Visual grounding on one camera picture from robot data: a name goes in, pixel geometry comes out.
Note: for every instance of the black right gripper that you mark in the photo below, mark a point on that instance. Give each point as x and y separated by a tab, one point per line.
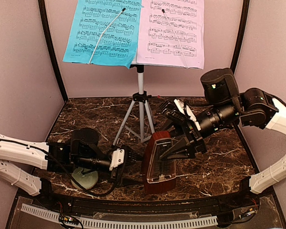
195	136

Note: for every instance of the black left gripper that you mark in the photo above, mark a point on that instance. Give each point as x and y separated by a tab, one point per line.
125	182

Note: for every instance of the red-brown wooden metronome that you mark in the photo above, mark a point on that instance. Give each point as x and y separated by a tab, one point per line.
159	176

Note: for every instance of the grey perforated music stand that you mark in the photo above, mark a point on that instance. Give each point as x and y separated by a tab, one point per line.
141	96

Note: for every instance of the lavender sheet music page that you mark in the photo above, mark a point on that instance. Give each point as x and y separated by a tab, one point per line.
171	33

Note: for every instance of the blue sheet music page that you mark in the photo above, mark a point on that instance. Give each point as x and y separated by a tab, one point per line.
118	46

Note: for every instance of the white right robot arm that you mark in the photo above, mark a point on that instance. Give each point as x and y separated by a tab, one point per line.
254	107

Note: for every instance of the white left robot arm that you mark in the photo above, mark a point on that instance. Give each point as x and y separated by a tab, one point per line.
80	152

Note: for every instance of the light green ceramic bowl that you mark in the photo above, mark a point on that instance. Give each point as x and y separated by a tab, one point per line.
85	177

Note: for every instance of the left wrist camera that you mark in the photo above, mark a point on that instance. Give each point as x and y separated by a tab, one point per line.
122	155

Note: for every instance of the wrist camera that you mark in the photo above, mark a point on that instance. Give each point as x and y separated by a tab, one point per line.
170	110
122	155

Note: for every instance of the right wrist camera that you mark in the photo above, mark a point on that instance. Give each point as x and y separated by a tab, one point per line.
170	110

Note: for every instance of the white slotted cable duct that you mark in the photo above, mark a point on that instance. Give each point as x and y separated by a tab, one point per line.
105	221

